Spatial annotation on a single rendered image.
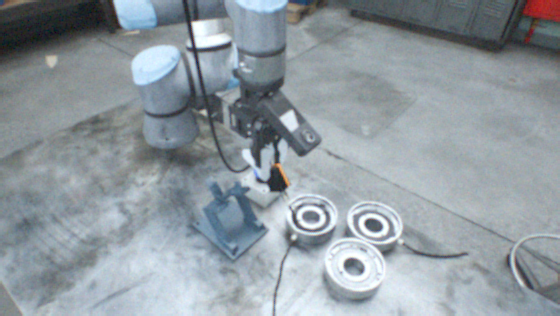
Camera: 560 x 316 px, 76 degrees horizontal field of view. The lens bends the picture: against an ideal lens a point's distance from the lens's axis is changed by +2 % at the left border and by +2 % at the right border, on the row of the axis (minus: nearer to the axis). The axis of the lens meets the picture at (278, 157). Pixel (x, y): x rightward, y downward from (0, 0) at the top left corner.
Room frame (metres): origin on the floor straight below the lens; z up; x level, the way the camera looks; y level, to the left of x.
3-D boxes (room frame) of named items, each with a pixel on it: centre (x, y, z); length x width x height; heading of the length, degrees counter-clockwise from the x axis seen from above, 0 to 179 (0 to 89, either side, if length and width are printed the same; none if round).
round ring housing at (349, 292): (0.36, -0.13, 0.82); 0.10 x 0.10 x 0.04
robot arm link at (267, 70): (0.51, 0.03, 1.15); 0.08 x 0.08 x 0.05
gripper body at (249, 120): (0.51, 0.03, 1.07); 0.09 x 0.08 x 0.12; 48
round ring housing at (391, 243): (0.45, -0.19, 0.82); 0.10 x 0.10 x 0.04
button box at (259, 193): (0.57, 0.04, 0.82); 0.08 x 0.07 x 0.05; 50
